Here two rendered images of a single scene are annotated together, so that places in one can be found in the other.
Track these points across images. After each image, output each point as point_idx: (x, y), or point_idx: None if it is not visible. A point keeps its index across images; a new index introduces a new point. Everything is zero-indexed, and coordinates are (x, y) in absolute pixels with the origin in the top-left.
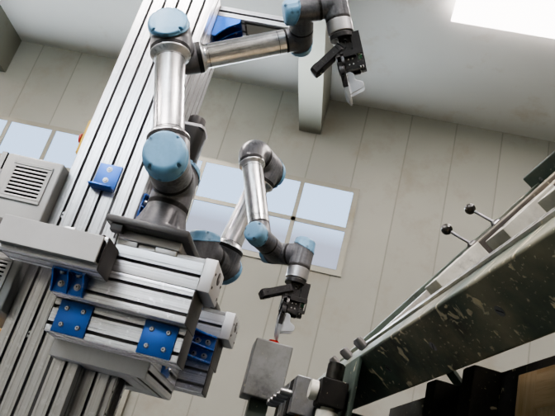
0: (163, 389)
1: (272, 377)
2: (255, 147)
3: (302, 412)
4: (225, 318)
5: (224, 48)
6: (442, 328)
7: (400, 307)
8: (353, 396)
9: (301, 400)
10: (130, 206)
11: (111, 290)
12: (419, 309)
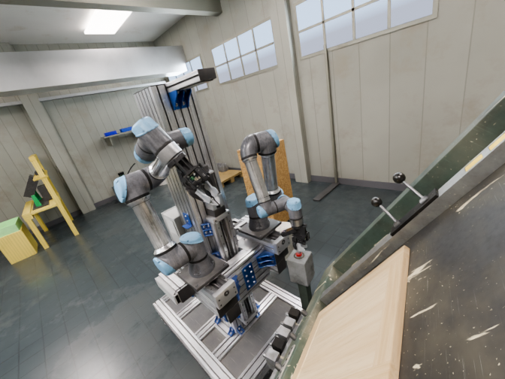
0: (258, 283)
1: (300, 277)
2: (243, 150)
3: (273, 370)
4: (273, 245)
5: (157, 169)
6: None
7: (367, 231)
8: None
9: (270, 365)
10: (199, 232)
11: (198, 296)
12: None
